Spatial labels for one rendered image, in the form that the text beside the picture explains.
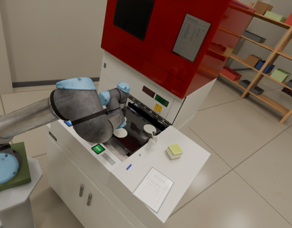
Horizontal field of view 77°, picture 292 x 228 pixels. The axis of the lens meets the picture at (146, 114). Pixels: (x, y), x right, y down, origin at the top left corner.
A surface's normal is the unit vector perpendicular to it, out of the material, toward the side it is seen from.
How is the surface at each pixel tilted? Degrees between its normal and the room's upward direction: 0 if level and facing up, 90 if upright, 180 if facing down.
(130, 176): 0
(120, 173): 0
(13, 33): 90
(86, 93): 44
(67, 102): 69
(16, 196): 0
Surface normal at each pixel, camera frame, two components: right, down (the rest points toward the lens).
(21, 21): 0.57, 0.62
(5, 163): 0.62, 0.00
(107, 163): 0.29, -0.76
